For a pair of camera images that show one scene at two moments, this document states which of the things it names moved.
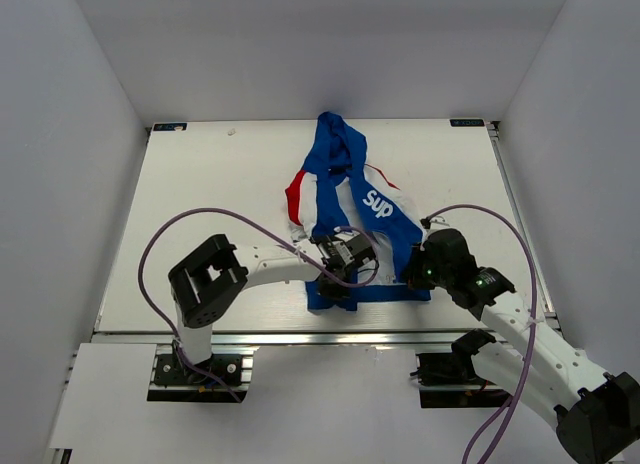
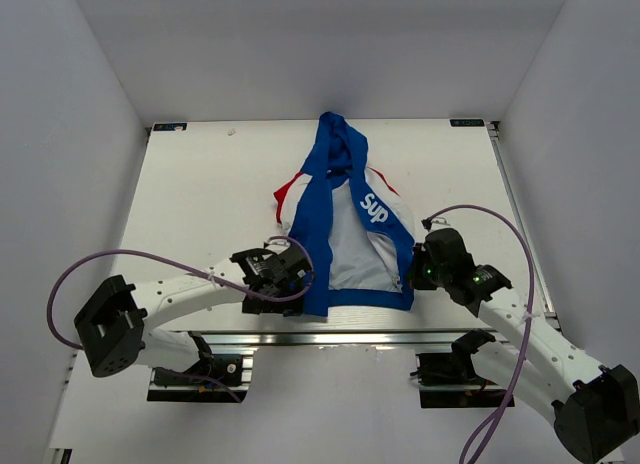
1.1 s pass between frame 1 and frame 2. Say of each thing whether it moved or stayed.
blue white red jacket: moved
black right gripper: stayed
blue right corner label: stayed
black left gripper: moved
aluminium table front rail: stayed
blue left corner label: stayed
